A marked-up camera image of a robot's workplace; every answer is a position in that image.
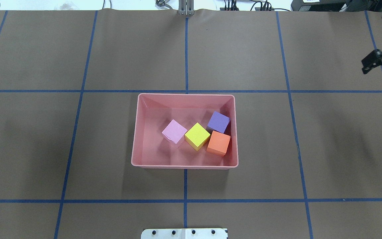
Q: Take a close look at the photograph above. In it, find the orange foam block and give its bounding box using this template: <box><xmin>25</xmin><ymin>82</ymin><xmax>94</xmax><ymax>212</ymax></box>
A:
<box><xmin>206</xmin><ymin>131</ymin><xmax>231</xmax><ymax>156</ymax></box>

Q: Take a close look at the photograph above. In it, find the light pink foam block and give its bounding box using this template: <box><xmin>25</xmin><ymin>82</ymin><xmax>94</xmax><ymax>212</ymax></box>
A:
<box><xmin>162</xmin><ymin>119</ymin><xmax>188</xmax><ymax>147</ymax></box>

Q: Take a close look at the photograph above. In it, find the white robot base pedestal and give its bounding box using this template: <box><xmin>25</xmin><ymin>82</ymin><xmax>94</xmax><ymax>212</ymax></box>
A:
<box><xmin>141</xmin><ymin>228</ymin><xmax>228</xmax><ymax>239</ymax></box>

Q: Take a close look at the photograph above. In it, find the pink plastic bin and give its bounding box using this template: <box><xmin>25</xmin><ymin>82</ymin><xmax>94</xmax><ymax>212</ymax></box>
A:
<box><xmin>131</xmin><ymin>93</ymin><xmax>239</xmax><ymax>170</ymax></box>

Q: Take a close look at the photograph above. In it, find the top camera mount bracket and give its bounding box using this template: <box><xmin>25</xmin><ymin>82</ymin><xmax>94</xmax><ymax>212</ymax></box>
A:
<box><xmin>178</xmin><ymin>0</ymin><xmax>195</xmax><ymax>16</ymax></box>

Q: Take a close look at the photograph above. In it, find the purple foam block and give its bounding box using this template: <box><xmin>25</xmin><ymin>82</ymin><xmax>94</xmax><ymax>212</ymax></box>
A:
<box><xmin>206</xmin><ymin>111</ymin><xmax>230</xmax><ymax>133</ymax></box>

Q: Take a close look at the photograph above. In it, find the yellow foam block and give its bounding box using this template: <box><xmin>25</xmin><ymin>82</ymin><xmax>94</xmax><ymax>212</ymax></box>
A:
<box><xmin>184</xmin><ymin>122</ymin><xmax>211</xmax><ymax>151</ymax></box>

